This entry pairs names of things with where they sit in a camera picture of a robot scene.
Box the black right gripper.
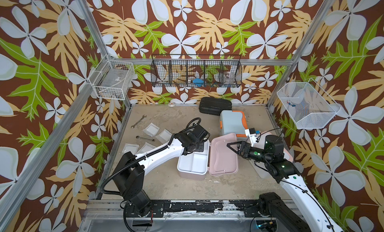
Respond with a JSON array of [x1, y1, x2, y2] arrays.
[[228, 142, 273, 165]]

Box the pink medicine chest box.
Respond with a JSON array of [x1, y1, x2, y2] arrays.
[[177, 133, 239, 181]]

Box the white gauze packet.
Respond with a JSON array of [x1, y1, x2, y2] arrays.
[[143, 123, 160, 137], [122, 143, 139, 155], [156, 129, 172, 144], [138, 142, 156, 153]]

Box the grey box orange handle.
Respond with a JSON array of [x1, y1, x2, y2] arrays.
[[220, 110, 248, 140]]

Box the white and salmon first aid box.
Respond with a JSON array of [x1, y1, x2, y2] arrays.
[[250, 131, 294, 180]]

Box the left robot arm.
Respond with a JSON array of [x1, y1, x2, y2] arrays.
[[100, 117, 210, 217]]

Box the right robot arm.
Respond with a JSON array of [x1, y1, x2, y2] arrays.
[[227, 135, 343, 232]]

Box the silver open-end wrench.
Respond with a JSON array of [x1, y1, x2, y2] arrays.
[[131, 115, 147, 129]]

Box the black hard case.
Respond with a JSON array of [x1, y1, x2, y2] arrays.
[[199, 97, 232, 116]]

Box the silver ratchet wrench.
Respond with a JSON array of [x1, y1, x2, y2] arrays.
[[136, 136, 155, 142]]

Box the blue item in black basket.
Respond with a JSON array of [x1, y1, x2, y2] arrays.
[[193, 78, 205, 87]]

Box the white mesh basket right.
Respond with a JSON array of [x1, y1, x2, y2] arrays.
[[277, 79, 342, 130]]

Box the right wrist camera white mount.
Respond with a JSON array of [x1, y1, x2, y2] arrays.
[[245, 128, 261, 147]]

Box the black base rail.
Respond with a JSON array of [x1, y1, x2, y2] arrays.
[[151, 199, 284, 218]]

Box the black wire basket rear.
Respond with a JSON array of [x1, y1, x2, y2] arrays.
[[151, 54, 243, 88]]

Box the white wire basket left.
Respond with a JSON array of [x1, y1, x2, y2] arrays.
[[90, 59, 135, 100]]

